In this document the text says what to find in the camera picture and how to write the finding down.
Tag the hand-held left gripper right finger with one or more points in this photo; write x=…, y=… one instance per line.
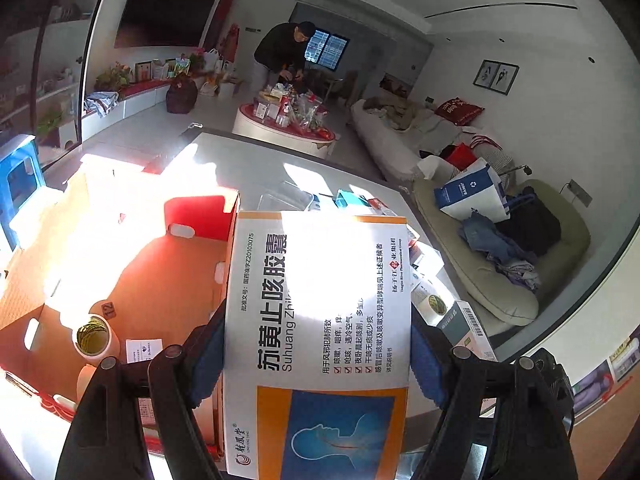
x=425, y=360

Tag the dark red bag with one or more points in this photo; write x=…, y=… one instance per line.
x=181, y=95

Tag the red shopping bag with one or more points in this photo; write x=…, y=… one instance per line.
x=460, y=156

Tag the red pillow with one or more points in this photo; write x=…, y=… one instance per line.
x=457, y=111

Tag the blue white shopping bag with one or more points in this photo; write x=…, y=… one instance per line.
x=467, y=195

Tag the blue grey cloth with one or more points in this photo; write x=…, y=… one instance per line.
x=100, y=102

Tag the glass display cabinet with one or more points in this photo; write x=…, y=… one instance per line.
x=45, y=60

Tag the window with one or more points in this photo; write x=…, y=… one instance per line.
x=330, y=50

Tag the framed wall picture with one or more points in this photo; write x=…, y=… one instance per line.
x=496, y=76

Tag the white sofa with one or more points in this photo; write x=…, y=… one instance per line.
x=395, y=140

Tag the low television bench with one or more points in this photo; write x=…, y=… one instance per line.
x=140, y=97

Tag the blue plastic stool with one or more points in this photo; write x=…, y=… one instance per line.
x=20, y=185

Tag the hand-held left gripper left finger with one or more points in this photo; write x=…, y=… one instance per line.
x=210, y=355

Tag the white label card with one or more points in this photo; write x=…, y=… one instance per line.
x=142, y=352

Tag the small masking tape roll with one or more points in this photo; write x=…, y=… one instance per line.
x=425, y=312

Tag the white box red end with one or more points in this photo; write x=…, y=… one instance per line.
x=385, y=205

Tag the clear plastic box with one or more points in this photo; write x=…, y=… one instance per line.
x=285, y=199

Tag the masking tape yellow printed core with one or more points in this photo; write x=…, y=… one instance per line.
x=107, y=347

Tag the round coffee table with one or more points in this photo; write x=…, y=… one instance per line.
x=270, y=134

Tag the beige chaise sofa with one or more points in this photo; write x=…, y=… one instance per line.
x=480, y=285

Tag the red cardboard box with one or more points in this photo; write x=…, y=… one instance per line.
x=150, y=270

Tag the potted plant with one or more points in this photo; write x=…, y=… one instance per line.
x=112, y=77

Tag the white black medicine box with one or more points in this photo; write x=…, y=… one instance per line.
x=425, y=260

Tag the wall socket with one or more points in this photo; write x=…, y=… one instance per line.
x=580, y=192

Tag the denim clothes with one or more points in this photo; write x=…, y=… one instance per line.
x=490, y=250

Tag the black bag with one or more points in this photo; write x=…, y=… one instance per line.
x=530, y=225

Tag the wall television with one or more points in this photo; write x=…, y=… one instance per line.
x=165, y=5

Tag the white green medicine box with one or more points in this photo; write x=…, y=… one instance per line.
x=462, y=332

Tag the orange blue medicine box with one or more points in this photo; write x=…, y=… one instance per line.
x=320, y=280

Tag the teal white medicine box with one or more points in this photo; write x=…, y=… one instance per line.
x=352, y=200

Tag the clutter of bottles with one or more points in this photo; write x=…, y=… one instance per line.
x=290, y=107

